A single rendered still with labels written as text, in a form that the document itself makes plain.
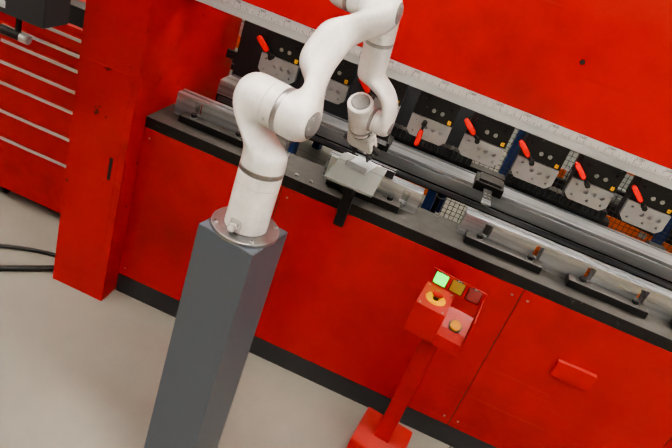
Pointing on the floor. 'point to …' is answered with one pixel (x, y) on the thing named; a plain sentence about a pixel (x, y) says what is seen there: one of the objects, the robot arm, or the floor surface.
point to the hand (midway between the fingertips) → (361, 153)
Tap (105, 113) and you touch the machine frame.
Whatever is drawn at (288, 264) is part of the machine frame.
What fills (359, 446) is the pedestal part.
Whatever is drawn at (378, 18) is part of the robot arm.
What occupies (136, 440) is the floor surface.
